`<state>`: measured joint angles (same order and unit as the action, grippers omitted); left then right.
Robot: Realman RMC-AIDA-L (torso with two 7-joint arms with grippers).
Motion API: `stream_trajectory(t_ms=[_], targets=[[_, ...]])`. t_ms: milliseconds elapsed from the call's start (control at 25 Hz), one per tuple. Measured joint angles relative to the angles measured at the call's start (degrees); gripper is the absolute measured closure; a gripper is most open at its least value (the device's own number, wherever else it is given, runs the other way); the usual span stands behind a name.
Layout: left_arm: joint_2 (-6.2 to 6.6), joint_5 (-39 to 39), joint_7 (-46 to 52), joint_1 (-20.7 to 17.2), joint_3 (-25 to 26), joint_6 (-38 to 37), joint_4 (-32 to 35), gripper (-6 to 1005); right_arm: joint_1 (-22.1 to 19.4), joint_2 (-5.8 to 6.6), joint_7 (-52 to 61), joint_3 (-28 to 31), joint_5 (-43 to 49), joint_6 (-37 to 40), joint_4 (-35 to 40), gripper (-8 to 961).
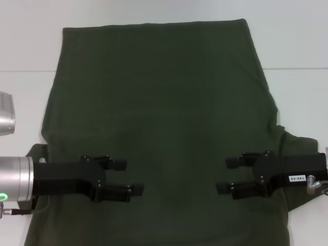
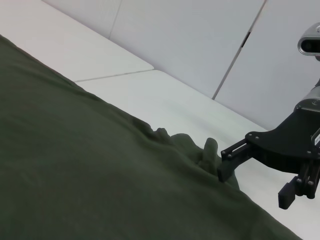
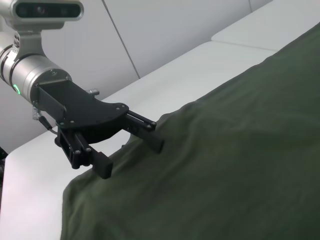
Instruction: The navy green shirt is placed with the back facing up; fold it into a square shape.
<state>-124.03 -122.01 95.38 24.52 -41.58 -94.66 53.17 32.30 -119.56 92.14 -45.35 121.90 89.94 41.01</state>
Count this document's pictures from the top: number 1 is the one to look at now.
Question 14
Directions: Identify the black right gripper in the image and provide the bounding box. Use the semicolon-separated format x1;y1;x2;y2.
216;151;328;200

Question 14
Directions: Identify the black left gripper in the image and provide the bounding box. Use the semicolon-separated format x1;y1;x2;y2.
32;155;145;203

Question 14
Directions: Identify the dark green shirt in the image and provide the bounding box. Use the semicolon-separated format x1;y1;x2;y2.
24;18;320;246

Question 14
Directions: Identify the silver right cable connector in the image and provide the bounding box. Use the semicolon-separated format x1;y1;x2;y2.
307;175;328;197

